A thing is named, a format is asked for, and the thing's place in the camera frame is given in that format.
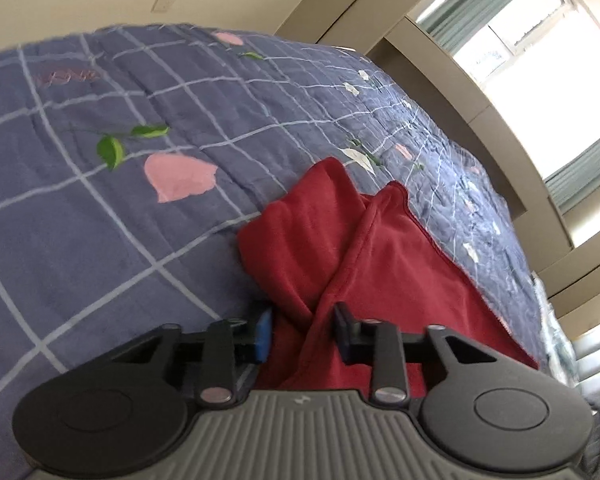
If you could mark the left blue-grey curtain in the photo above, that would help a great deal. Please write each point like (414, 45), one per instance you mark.
(453, 24)

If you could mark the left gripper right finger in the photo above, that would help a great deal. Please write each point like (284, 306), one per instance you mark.
(378, 345)

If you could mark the right blue-grey curtain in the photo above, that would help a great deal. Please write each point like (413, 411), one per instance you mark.
(577, 180)

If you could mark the white wall socket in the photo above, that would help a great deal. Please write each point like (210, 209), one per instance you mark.
(162, 6)

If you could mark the light blue patterned cloth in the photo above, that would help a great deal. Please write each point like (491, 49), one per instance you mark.
(561, 362)

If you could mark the bright window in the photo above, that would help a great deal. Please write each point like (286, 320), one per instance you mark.
(538, 63)

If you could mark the blue-grey curtain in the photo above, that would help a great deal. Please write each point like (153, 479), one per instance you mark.
(577, 180)
(453, 24)

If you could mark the blue plaid floral quilt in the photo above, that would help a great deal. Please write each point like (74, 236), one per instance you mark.
(130, 157)

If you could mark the red long-sleeve sweater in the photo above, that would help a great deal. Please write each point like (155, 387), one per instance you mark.
(326, 242)

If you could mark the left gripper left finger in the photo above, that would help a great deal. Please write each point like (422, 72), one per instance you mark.
(232, 354)

